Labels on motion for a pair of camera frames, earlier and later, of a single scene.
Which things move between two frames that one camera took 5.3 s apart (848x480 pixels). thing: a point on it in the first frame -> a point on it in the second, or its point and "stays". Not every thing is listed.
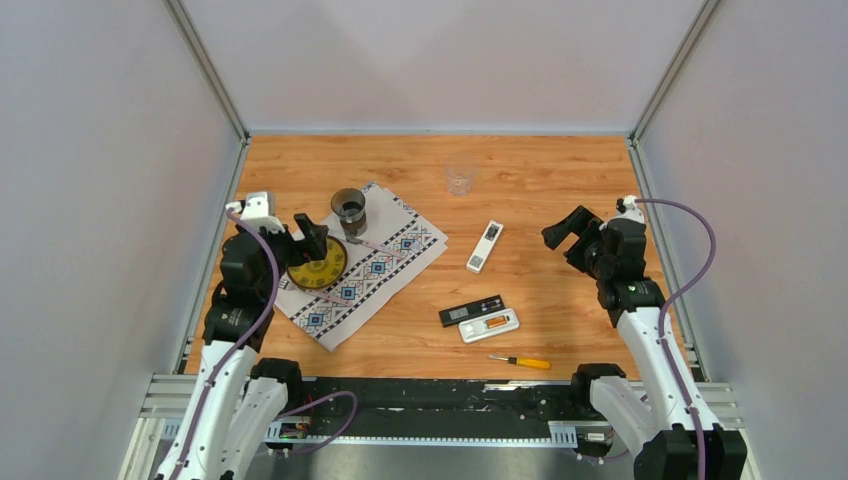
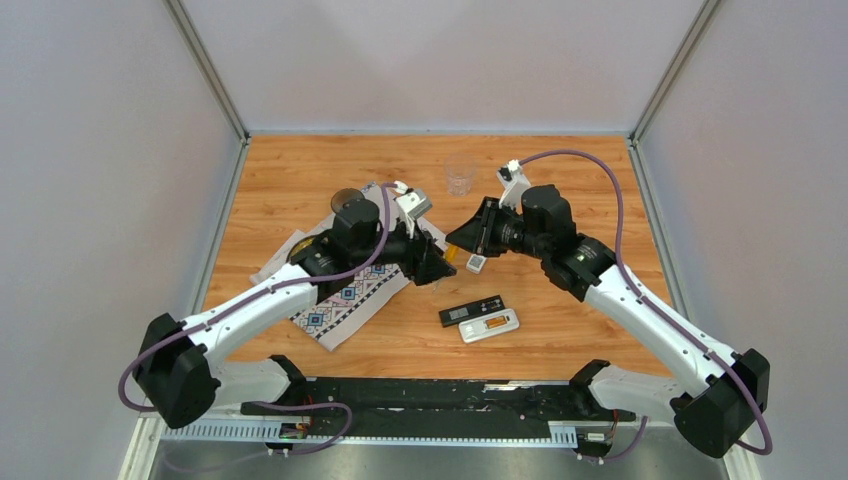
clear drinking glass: x=459 y=176 stays
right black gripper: x=582 y=223 -> x=476 y=234
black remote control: x=453 y=316 stays
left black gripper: x=314 y=242 -> x=423 y=263
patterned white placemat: x=396 y=242 stays
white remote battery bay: x=495 y=324 stays
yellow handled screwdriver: x=525 y=361 -> x=451 y=253
